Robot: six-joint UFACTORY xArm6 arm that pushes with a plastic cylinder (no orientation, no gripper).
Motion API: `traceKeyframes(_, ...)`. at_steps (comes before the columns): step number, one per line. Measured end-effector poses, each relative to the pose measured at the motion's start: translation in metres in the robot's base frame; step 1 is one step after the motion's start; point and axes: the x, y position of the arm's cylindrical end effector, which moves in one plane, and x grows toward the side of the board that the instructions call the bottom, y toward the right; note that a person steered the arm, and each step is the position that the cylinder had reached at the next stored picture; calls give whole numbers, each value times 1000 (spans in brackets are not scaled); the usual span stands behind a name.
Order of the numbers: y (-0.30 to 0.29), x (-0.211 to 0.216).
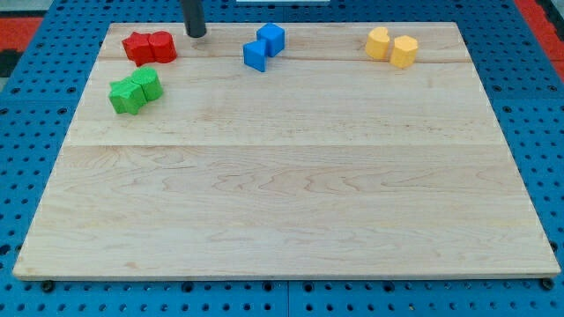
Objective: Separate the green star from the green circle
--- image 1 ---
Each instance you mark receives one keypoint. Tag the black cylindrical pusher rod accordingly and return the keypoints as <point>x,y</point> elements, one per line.
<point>193,18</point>

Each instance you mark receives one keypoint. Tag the red star block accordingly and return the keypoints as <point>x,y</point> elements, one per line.
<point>138,48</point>

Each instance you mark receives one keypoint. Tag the green star block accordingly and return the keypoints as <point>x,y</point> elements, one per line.
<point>126,96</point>

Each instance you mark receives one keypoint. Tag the red cylinder block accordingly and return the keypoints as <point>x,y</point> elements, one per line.
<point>162,46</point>

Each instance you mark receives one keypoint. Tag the blue bowtie block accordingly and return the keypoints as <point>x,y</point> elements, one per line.
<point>254,55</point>

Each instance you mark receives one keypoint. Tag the green cylinder block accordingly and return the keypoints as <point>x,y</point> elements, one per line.
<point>149,81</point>

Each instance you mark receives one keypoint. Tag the blue cube block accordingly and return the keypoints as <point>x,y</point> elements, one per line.
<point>275,37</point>

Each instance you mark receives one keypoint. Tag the yellow heart block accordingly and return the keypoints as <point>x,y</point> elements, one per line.
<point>378,41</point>

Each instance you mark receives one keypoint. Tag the light wooden board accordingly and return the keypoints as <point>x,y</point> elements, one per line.
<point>327,166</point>

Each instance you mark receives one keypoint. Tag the yellow hexagon block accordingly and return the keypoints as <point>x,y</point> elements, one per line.
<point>404,51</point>

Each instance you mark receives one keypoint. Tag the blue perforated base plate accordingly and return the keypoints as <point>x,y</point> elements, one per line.
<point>42,94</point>

